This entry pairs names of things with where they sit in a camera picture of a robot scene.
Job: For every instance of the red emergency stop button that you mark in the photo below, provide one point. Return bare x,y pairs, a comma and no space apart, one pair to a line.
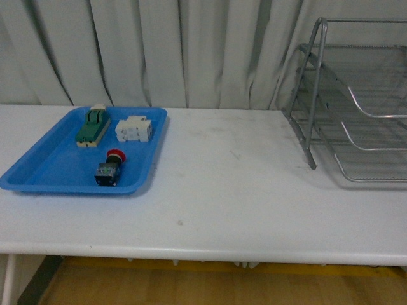
108,172

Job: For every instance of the white circuit breaker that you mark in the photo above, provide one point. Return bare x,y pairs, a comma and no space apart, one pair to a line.
134,128

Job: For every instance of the white curtain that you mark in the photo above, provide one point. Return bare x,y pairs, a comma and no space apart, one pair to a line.
194,54

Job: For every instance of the blue plastic tray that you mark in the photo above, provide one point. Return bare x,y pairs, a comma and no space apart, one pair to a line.
55,164

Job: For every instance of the silver wire mesh rack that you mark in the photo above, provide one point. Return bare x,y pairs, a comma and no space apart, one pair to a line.
351,98

